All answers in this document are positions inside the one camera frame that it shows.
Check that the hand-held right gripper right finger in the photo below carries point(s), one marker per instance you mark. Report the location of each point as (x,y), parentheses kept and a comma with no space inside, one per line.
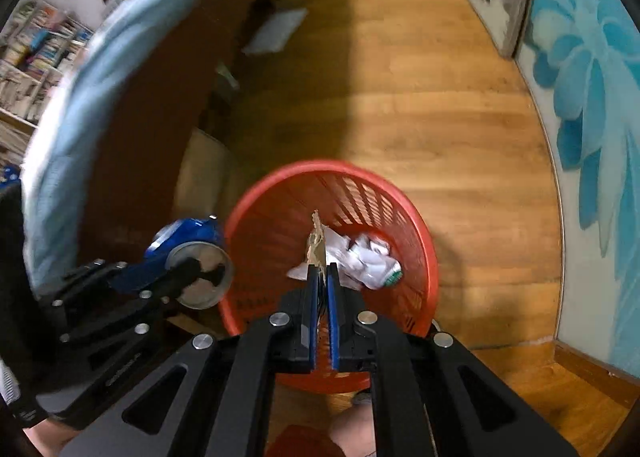
(334,322)

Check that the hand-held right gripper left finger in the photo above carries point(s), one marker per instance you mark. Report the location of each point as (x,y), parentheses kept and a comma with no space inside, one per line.
(312,322)

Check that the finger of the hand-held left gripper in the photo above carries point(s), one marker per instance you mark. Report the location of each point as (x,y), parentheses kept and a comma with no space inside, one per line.
(105,277)
(172,279)

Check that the blue drink can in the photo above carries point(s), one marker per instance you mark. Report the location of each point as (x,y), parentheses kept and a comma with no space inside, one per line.
(192,242)

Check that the white wrapper with green print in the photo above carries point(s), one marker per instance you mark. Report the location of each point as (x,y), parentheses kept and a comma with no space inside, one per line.
(380,264)

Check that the long torn cardboard piece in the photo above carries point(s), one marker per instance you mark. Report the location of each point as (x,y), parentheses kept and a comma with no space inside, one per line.
(316,244)

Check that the red plastic waste basket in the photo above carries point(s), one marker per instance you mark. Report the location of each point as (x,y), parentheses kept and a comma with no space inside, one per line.
(280,217)

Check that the person's left forearm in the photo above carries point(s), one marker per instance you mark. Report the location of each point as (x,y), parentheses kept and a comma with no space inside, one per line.
(50,439)

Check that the white box under bed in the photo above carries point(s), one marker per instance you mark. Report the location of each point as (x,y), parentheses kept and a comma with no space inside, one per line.
(202,177)

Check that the person's red shorts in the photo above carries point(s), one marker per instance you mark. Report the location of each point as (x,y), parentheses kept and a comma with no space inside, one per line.
(302,444)

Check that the white bookshelf with books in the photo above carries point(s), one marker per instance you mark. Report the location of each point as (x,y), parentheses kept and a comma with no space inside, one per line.
(35,67)

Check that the white sheet on floor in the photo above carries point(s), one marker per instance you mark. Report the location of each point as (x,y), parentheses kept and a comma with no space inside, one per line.
(275,31)

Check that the blue floral sliding door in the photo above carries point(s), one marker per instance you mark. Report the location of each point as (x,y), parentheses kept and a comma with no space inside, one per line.
(590,102)

